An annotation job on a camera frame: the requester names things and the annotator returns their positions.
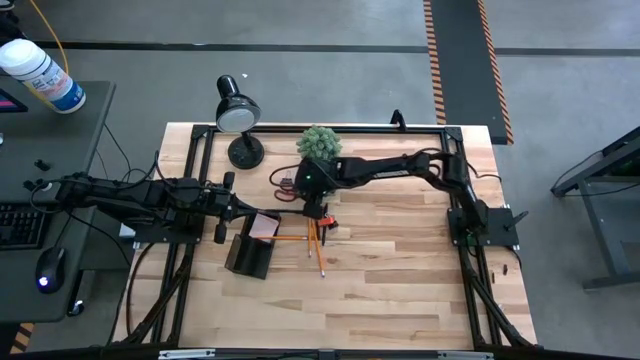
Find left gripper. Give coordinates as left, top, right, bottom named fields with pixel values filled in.
left=212, top=170, right=265, bottom=246

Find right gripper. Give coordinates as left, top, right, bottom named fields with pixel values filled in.
left=293, top=157, right=344, bottom=221

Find black mesh desk organizer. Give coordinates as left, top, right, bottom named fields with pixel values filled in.
left=223, top=211, right=283, bottom=281

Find pink sticky note pad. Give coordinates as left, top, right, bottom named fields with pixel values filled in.
left=247, top=214, right=281, bottom=243

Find potted green succulent plant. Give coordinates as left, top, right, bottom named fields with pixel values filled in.
left=295, top=124, right=345, bottom=163

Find black desk lamp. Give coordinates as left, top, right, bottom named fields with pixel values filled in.
left=214, top=74, right=266, bottom=171

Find black computer mouse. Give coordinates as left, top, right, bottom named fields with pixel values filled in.
left=34, top=245, right=68, bottom=295

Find dark grey side desk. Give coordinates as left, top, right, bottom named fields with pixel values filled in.
left=0, top=79, right=118, bottom=324

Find black floor mat striped edges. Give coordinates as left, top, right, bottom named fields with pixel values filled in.
left=422, top=0, right=516, bottom=147

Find black keyboard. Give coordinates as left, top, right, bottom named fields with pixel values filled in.
left=0, top=201, right=50, bottom=252

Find white wipes canister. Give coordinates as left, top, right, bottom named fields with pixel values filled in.
left=0, top=38, right=88, bottom=116

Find tablet screen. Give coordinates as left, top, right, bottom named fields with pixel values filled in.
left=0, top=88, right=30, bottom=115

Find dark metal table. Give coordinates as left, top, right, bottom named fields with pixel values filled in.
left=549, top=124, right=640, bottom=292

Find black aluminium table frame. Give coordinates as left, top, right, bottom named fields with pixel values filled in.
left=106, top=123, right=540, bottom=360

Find black curved frame bracket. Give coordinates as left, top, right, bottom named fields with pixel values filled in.
left=389, top=108, right=408, bottom=133

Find silver frame bracket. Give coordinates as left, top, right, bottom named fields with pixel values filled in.
left=436, top=351, right=495, bottom=360
left=158, top=349, right=217, bottom=360

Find yellow cable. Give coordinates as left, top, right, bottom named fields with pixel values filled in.
left=28, top=0, right=70, bottom=110

